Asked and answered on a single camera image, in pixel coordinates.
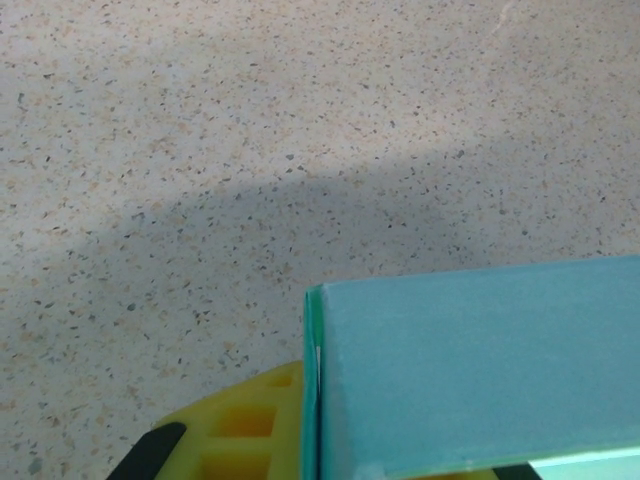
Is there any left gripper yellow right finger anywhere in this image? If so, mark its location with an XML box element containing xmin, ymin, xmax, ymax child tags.
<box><xmin>492</xmin><ymin>462</ymin><xmax>539</xmax><ymax>480</ymax></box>

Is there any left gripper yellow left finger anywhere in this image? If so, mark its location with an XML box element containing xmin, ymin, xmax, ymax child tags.
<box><xmin>113</xmin><ymin>359</ymin><xmax>306</xmax><ymax>480</ymax></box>

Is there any light teal paper box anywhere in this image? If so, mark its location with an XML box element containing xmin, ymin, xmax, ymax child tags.
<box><xmin>302</xmin><ymin>254</ymin><xmax>640</xmax><ymax>480</ymax></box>

